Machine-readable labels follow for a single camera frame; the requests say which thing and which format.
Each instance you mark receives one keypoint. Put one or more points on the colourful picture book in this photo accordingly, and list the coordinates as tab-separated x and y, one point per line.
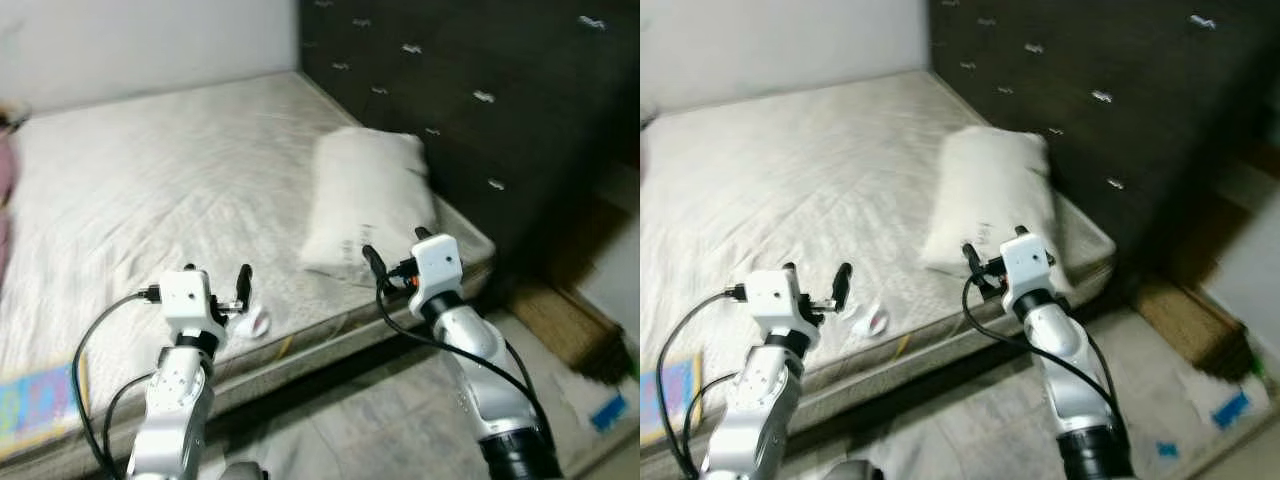
665	395
35	405

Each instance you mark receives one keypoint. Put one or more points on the small white pink object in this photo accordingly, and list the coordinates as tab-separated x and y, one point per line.
255	323
873	322

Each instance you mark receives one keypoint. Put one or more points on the white printed pillow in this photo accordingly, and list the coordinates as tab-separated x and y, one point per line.
985	190
360	190

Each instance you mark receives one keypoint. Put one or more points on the white quilted mattress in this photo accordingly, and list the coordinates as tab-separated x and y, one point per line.
180	180
820	180

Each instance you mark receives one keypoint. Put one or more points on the brown floor mat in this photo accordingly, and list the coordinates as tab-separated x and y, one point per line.
560	320
1190	320

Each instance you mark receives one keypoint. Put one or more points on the silver left robot leg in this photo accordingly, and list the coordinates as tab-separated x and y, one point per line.
242	472
850	471

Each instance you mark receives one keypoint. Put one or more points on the dark tufted headboard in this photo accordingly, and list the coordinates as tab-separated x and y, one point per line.
1100	60
480	60

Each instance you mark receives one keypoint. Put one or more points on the pink cartoon print blanket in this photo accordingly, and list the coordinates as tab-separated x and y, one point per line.
5	170

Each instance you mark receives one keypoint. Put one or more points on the blue tape strip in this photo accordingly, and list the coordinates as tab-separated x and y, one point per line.
1232	410
608	412

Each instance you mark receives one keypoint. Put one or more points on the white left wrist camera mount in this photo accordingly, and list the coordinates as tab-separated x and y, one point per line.
770	297
185	295

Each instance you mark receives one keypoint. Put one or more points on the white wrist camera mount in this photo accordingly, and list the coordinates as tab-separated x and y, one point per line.
770	297
1025	262
438	262
185	295

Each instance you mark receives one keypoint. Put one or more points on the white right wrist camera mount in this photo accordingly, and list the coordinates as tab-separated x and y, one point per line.
438	262
1025	262

